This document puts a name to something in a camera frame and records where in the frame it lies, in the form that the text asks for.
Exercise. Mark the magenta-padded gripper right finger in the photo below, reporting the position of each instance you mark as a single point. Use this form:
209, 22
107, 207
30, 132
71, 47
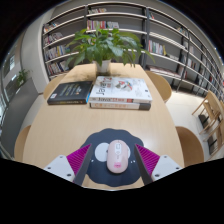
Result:
165, 166

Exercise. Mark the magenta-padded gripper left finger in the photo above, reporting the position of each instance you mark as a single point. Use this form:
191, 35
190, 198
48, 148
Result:
60, 166

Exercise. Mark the pale pink computer mouse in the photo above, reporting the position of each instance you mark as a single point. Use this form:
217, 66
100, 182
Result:
117, 155

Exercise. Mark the dark cartoon-eyed mouse pad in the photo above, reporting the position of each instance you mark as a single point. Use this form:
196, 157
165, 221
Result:
110, 135

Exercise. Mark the black hardcover book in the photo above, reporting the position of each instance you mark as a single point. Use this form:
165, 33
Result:
70, 91

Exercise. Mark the book with pale red-lettered spine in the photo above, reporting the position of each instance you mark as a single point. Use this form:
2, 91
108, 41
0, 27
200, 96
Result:
116, 106

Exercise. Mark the wooden slatted chair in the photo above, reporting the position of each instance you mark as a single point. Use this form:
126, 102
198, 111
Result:
211, 103

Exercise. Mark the white-covered thick book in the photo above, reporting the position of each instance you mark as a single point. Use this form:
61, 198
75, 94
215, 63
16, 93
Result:
120, 87

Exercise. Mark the small green background plant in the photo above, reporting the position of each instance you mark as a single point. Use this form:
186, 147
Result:
22, 77

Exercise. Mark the green plant in white pot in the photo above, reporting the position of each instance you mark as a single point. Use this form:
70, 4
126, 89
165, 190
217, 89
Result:
103, 46

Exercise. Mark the grey shelf unit with books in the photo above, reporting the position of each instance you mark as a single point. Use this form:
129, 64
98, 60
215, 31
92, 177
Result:
166, 36

